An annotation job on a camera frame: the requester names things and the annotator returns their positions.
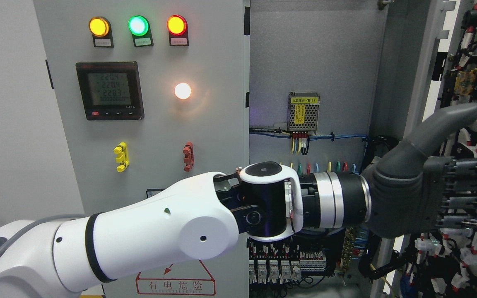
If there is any grey robot hand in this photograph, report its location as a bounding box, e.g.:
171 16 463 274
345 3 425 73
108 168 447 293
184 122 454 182
363 103 477 239

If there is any white rotary selector switch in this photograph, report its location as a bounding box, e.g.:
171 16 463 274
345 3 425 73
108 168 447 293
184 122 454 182
145 188 165 199

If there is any yellow indicator lamp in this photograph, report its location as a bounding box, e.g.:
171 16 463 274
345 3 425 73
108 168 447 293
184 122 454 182
89 17 110 38

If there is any metal mesh power supply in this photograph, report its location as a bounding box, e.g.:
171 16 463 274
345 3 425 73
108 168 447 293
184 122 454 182
287 92 320 133

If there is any lower relay terminal row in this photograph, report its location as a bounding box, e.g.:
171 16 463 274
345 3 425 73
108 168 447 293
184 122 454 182
246 237 330 285

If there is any yellow terminal clip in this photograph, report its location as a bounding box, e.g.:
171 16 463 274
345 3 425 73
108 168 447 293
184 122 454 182
113 142 130 173

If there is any white glowing indicator lamp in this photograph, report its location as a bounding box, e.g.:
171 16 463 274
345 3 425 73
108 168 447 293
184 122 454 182
174 83 192 100

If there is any red triangle warning sticker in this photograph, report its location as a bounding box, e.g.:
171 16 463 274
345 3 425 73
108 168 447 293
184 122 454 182
135 273 217 296

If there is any black digital power meter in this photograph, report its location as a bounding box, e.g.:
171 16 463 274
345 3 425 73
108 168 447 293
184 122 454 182
75 61 145 121

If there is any green indicator lamp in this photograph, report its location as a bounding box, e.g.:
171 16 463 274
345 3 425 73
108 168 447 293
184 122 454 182
128 15 149 36

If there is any red terminal clip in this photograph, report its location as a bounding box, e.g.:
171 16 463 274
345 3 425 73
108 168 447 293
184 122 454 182
182 142 195 172

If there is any red indicator lamp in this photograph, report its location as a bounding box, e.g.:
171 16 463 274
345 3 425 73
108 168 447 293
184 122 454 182
166 14 188 36

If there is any grey cabinet door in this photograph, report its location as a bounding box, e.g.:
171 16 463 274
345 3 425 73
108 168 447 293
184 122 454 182
385 0 477 298
32 0 251 298

